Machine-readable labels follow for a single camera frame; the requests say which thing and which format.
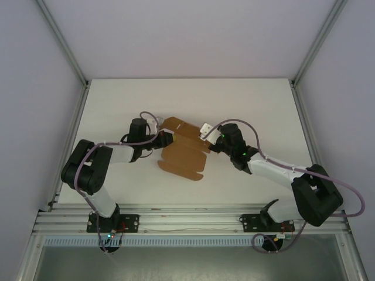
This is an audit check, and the brown cardboard paper box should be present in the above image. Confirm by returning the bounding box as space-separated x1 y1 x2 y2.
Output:
157 116 212 182

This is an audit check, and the grey metal sheet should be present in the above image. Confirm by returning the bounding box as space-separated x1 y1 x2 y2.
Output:
29 234 369 281

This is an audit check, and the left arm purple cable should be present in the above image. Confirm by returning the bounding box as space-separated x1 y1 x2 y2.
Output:
74 111 161 255

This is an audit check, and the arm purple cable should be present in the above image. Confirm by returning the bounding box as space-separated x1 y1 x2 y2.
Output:
74 111 161 255
209 118 366 254

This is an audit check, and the aluminium table side rail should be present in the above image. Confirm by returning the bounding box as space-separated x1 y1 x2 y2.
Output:
46 83 90 212
289 81 346 211

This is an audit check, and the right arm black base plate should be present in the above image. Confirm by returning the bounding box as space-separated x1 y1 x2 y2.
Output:
240 213 295 234

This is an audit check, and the aluminium mounting rail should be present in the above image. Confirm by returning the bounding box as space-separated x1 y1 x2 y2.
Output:
33 204 352 235

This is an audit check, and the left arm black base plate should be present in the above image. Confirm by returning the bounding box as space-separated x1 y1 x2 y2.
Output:
87 213 140 234

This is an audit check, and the grey slotted cable duct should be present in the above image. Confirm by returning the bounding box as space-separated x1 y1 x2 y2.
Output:
43 236 257 247

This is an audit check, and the aluminium frame post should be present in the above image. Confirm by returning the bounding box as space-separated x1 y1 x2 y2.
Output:
35 0 90 88
291 0 349 88

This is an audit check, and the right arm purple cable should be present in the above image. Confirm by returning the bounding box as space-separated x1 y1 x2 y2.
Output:
209 118 366 254

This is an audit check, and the aluminium frame bar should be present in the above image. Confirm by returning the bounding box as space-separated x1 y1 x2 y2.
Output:
336 233 369 281
16 233 45 281

